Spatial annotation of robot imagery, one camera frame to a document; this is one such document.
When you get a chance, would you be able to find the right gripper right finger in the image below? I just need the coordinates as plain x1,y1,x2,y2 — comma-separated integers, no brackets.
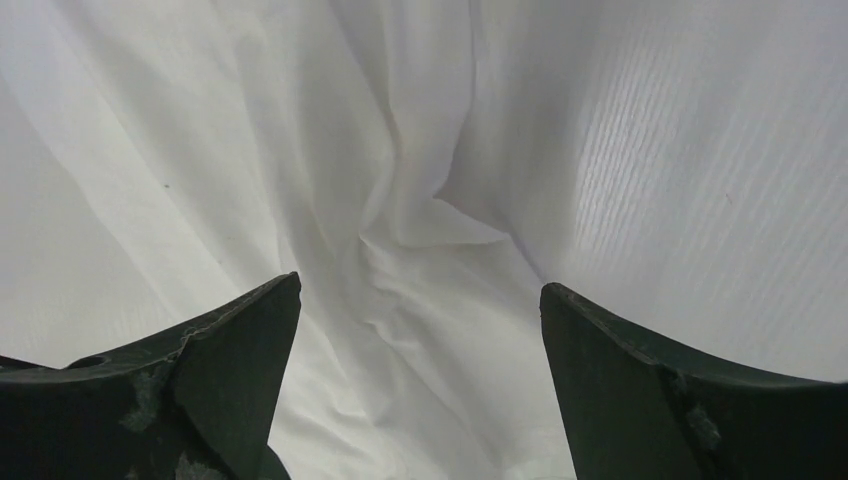
540,283,847,479

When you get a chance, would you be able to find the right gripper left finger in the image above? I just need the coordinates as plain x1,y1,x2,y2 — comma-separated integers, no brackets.
1,273,301,479

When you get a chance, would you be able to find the white t shirt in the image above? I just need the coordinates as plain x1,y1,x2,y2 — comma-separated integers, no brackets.
1,1,574,479

